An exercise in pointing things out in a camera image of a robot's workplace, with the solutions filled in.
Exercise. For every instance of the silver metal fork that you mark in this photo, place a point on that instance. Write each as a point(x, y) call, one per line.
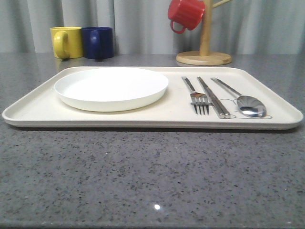
point(199, 101)

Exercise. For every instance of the white round plate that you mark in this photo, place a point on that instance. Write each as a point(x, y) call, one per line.
point(111, 89)

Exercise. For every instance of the silver metal spoon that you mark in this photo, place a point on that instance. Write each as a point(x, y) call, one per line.
point(248, 105)

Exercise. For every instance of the cream rabbit serving tray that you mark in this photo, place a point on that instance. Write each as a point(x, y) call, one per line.
point(43, 108)

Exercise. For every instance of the wooden mug tree stand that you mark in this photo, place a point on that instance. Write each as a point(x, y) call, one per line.
point(205, 57)

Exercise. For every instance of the grey curtain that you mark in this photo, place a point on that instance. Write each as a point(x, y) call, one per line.
point(142, 26)

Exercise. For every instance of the dark blue mug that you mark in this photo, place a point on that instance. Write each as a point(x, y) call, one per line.
point(97, 42)

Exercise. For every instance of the red mug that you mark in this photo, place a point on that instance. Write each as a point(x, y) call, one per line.
point(185, 14)

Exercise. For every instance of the yellow mug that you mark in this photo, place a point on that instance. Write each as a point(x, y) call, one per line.
point(66, 42)

